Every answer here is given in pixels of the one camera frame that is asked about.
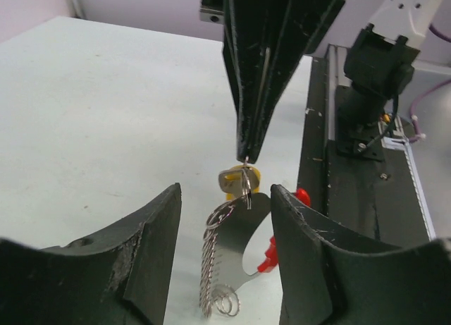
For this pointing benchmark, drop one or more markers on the yellow tag key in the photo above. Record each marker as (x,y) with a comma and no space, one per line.
(240,182)

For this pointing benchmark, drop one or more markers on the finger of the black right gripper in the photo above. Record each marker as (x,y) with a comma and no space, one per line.
(303,26)
(244,55)

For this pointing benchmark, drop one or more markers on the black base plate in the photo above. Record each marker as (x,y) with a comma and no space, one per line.
(373,194)

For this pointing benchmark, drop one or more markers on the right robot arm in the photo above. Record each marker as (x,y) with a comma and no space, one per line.
(265,40)

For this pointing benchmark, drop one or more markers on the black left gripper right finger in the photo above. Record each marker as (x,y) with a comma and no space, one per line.
(333,275)

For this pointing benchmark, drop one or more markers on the red-handled metal key organizer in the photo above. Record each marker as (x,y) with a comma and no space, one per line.
(228,230)

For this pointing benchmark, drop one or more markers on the white slotted cable duct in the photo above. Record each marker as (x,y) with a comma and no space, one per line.
(400,142)

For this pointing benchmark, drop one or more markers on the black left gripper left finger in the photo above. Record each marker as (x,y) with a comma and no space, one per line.
(117,275)

